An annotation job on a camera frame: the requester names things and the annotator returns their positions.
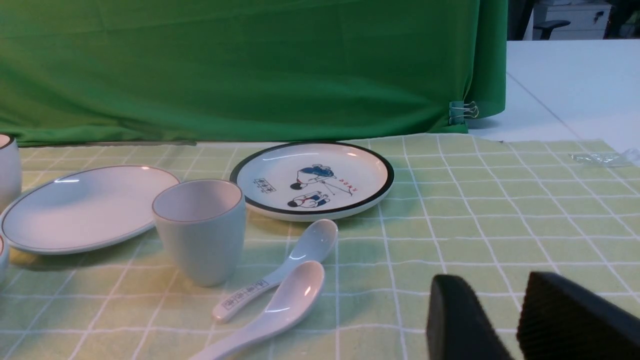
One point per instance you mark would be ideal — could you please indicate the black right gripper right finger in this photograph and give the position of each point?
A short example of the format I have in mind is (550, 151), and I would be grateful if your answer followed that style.
(562, 320)

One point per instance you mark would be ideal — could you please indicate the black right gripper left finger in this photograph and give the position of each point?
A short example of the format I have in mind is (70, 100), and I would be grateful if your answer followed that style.
(457, 326)

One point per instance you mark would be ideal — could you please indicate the white spoon with label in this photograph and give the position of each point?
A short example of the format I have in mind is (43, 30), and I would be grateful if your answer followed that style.
(315, 244)

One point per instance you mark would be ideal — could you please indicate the plain white ceramic spoon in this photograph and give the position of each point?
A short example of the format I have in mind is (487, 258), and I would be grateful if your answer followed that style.
(291, 303)

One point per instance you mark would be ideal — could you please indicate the plain light blue cup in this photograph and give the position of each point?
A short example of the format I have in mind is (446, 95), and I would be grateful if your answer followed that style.
(202, 225)

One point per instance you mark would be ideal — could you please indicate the plain light blue bowl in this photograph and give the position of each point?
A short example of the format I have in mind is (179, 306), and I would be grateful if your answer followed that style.
(4, 258)

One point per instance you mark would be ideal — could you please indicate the green checkered tablecloth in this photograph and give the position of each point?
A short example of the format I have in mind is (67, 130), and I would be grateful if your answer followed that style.
(489, 211)

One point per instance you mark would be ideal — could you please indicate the clear plastic wrap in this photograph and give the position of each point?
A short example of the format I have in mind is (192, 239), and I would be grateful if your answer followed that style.
(628, 158)

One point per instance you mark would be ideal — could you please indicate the black-rimmed illustrated plate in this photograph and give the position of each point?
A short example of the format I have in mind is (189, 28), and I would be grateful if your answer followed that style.
(303, 182)

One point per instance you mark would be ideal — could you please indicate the metal binder clip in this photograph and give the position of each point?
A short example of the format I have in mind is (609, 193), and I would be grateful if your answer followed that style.
(459, 112)

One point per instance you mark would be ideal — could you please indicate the office chair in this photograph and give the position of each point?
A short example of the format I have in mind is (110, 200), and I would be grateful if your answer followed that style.
(546, 28)

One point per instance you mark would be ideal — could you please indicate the white cabinet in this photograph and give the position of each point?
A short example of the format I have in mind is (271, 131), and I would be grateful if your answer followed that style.
(589, 20)

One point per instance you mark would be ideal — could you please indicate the plain light blue plate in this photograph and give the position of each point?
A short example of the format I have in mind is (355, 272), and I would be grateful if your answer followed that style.
(86, 210)

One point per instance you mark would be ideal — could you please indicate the green backdrop cloth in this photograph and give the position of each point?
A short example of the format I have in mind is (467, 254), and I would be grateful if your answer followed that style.
(80, 71)

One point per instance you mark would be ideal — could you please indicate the black-rimmed white cup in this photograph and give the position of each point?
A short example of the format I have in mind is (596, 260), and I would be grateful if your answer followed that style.
(10, 171)

